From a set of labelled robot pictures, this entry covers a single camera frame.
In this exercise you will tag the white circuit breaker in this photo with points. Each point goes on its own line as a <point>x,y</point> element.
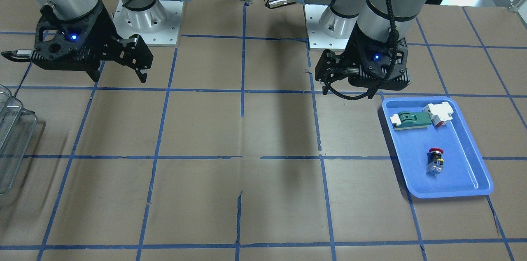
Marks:
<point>440,114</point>

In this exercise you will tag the wire mesh shelf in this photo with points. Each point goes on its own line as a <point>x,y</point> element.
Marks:
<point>17,126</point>

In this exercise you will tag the silver cable connector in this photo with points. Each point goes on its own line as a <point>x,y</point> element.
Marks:
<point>273,4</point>

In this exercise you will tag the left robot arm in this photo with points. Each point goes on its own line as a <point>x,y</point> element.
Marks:
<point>379,20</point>

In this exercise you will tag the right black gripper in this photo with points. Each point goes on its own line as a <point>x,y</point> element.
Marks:
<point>103,27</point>

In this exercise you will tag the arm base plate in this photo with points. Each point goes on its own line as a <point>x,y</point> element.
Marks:
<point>159,26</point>
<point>327,30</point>

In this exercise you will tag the red emergency stop button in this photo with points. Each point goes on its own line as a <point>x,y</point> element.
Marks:
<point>435,162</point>

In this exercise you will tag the green terminal block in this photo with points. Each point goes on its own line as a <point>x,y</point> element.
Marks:
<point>406,119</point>

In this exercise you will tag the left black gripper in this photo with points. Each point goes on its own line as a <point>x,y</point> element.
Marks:
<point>351,52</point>

